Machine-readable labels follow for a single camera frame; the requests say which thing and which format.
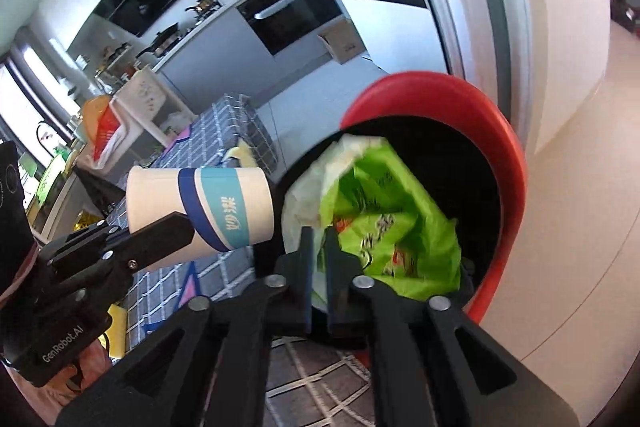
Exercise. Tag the yellow sponge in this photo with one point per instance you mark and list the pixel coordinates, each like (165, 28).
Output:
(116, 332)

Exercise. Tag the orange board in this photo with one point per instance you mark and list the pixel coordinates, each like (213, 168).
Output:
(95, 117)

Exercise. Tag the grey kitchen counter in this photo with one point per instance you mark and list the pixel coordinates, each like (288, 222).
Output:
(220, 57)

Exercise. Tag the red chair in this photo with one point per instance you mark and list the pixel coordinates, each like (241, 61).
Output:
(440, 97)

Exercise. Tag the black wok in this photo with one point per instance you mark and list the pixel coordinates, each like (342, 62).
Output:
(167, 38)

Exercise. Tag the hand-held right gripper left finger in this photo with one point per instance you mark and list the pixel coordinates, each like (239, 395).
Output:
(306, 287)

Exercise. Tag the yellow foam net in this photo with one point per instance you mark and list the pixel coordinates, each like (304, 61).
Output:
(240, 156)

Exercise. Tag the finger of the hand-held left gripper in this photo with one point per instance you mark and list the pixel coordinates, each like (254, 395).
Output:
(160, 239)

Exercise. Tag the white plastic cart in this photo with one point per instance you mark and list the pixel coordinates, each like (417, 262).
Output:
(145, 94)

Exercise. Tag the green white plastic bag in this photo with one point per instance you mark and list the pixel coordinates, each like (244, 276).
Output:
(390, 207)

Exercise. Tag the steel cooking pot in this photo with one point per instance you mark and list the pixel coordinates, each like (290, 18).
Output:
(205, 4)

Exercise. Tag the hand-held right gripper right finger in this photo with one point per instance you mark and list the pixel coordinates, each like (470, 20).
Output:
(337, 287)

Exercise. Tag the gold foil bag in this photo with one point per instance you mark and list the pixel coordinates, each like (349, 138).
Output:
(87, 223)

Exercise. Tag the black hanging garment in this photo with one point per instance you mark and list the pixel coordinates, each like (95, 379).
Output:
(100, 192)

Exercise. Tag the black built-in oven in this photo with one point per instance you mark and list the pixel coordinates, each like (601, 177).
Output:
(290, 22)

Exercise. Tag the green plastic basket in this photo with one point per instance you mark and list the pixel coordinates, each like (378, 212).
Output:
(52, 177)

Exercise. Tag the white blue paper cup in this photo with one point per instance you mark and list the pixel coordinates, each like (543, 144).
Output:
(160, 192)

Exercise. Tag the black trash bin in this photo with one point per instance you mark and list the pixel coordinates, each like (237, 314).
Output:
(480, 187)

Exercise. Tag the grey checked star tablecloth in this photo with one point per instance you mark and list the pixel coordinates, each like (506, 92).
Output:
(235, 122)

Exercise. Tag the brown cardboard box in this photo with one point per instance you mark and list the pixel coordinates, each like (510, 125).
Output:
(345, 42)

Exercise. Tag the spice rack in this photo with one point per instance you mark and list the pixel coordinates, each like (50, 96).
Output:
(117, 59)

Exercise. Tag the red plastic basket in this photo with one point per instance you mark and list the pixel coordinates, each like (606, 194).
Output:
(112, 137)

